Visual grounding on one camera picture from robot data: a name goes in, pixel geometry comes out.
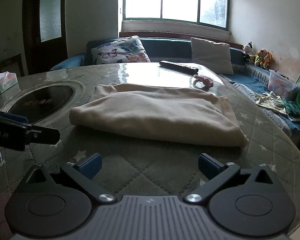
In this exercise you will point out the dark wooden chair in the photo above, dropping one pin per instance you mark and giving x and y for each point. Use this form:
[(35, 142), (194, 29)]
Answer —
[(7, 66)]

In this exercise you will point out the blue sofa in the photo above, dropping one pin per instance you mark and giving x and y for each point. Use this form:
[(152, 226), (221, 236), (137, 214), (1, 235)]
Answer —
[(170, 47)]

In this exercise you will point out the clear plastic storage box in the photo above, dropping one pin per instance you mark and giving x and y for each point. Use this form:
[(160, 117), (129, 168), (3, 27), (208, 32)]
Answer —
[(281, 83)]

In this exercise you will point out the black remote control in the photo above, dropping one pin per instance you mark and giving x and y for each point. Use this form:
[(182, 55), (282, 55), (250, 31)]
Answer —
[(178, 66)]

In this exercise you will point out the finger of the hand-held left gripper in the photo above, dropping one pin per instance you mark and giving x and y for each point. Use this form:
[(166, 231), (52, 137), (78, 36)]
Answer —
[(11, 117), (43, 136)]

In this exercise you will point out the plain white pillow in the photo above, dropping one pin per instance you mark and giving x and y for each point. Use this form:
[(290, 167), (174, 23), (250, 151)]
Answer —
[(211, 55)]

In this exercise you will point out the butterfly print pillow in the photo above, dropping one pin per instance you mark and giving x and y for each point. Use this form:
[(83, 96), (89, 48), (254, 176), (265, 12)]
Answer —
[(120, 51)]

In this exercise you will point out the beige patterned garment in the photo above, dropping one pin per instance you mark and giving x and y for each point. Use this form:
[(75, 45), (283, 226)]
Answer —
[(271, 102)]

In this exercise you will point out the cream sweater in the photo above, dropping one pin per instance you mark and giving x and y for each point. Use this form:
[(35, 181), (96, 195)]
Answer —
[(152, 112)]

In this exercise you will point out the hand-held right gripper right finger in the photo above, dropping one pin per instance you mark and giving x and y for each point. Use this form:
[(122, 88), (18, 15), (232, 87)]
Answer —
[(208, 163)]

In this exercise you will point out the round black hot plate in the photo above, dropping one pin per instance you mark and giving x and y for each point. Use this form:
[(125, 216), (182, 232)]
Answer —
[(39, 102)]

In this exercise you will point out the dark wooden door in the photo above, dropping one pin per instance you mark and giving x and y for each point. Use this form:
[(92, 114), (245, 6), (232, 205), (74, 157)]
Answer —
[(31, 30)]

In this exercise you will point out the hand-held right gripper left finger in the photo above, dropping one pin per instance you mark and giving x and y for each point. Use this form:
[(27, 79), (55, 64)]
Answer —
[(90, 165)]

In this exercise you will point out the black and white plush toy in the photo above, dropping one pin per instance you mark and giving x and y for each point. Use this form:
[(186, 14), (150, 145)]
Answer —
[(248, 51)]

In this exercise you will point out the green framed window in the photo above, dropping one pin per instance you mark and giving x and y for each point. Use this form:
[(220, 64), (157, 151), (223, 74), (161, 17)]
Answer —
[(172, 0)]

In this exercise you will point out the orange plush toy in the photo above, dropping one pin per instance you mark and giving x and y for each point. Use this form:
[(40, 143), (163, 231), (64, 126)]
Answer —
[(267, 61)]

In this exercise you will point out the tissue box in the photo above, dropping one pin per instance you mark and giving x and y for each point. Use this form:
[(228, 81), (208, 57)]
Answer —
[(6, 82)]

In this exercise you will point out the green patterned garment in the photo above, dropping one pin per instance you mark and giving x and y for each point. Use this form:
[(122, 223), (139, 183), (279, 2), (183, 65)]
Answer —
[(293, 108)]

